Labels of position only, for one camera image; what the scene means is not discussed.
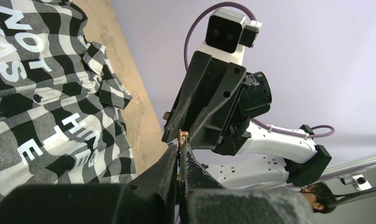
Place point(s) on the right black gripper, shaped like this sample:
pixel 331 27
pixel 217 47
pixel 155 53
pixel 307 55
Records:
pixel 215 104

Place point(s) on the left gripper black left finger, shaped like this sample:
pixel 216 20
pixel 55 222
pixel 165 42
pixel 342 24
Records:
pixel 148 199

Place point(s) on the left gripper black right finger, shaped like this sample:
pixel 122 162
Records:
pixel 204 200

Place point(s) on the gold glitter brooch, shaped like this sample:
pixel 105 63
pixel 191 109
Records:
pixel 182 139

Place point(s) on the black white plaid shirt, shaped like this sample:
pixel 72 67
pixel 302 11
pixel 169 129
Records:
pixel 60 100

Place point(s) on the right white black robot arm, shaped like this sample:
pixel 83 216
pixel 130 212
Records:
pixel 284 156

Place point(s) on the person head dark hair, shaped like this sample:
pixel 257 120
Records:
pixel 319 196

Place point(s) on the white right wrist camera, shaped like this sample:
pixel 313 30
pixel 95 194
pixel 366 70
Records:
pixel 228 34

